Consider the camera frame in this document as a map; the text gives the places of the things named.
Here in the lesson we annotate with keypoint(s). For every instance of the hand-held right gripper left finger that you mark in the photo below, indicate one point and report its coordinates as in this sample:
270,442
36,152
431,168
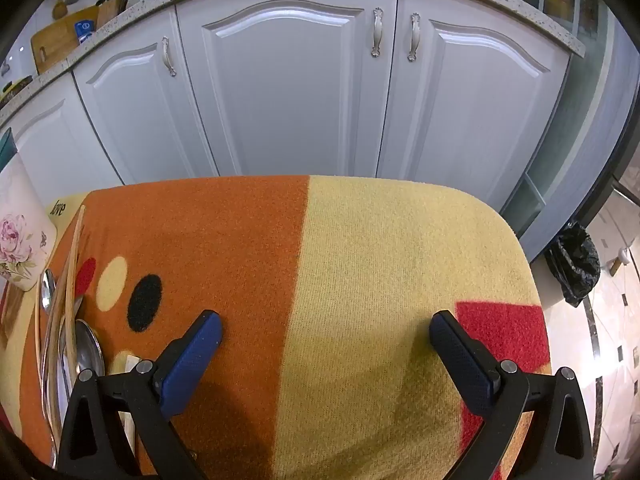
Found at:
192,360

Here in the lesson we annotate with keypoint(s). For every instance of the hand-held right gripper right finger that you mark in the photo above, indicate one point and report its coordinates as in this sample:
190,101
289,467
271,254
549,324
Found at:
462,360

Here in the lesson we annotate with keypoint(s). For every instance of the wooden chopstick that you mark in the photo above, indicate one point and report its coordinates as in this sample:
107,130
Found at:
41,325
76,240

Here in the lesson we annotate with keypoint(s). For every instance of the floral utensil holder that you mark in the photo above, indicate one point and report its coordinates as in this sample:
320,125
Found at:
22,220

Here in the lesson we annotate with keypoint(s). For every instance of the large metal spoon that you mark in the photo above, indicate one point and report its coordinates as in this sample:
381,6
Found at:
90,347

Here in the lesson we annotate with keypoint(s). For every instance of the orange yellow printed blanket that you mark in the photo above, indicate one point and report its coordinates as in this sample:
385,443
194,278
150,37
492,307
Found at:
350,285

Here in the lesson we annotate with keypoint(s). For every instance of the black trash bag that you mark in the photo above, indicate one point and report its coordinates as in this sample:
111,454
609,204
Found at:
572,265

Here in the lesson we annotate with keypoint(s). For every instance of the grey glass door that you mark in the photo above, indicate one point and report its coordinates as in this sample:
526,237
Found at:
580,160

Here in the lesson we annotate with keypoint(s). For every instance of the white cabinet door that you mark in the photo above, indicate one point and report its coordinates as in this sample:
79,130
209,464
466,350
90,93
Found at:
135,110
465,110
290,95
50,155

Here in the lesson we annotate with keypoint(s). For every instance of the wooden cutting board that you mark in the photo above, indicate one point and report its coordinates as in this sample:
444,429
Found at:
55,42

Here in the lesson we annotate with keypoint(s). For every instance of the blue white carton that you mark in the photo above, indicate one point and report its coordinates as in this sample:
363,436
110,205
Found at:
84,30

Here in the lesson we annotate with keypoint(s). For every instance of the wooden knife block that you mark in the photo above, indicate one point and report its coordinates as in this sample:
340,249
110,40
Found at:
112,7

